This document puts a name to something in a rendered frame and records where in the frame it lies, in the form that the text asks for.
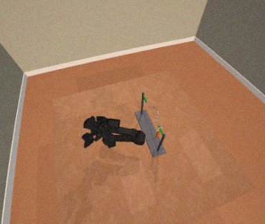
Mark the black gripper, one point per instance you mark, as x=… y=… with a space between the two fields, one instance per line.
x=101 y=130

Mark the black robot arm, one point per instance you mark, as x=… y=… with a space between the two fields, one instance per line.
x=126 y=134

